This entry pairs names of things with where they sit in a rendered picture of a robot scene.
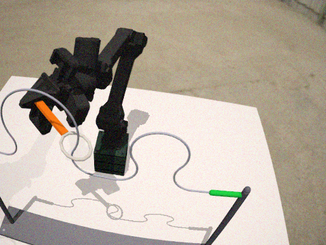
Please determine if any orange handle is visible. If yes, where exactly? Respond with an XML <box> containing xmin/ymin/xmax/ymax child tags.
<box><xmin>34</xmin><ymin>101</ymin><xmax>93</xmax><ymax>162</ymax></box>

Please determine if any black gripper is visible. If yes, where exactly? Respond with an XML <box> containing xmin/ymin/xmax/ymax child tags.
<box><xmin>19</xmin><ymin>47</ymin><xmax>83</xmax><ymax>135</ymax></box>

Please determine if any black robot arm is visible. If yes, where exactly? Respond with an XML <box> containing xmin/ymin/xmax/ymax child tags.
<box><xmin>64</xmin><ymin>28</ymin><xmax>148</xmax><ymax>150</ymax></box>

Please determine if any grey wire frame on two posts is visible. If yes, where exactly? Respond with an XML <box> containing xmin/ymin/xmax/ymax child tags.
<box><xmin>0</xmin><ymin>88</ymin><xmax>251</xmax><ymax>245</ymax></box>

